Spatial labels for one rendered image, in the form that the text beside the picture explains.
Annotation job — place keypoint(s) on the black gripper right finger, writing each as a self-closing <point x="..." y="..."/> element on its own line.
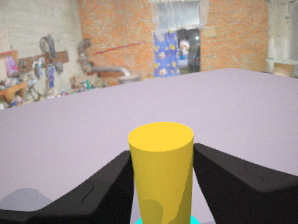
<point x="240" y="192"/>

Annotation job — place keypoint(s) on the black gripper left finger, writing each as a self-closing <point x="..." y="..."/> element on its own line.
<point x="104" y="198"/>

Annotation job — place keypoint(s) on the yellow cylinder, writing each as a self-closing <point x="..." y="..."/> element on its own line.
<point x="162" y="159"/>

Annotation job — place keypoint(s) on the cyan circle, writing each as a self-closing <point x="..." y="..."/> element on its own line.
<point x="192" y="221"/>

